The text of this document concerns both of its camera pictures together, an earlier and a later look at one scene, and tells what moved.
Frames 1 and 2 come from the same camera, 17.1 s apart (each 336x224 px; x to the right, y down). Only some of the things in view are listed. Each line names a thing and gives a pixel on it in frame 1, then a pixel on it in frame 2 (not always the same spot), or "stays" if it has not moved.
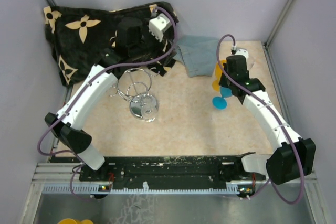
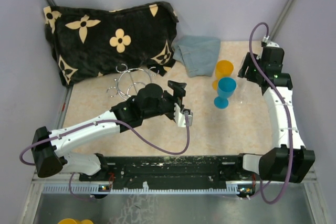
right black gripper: x=222 y=82 -> x=248 y=63
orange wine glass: x=218 y=72 stays
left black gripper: x=158 y=50 -> x=179 y=91
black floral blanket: x=119 y=41 stays
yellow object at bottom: x=71 y=221 stays
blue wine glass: x=220 y=103 stays
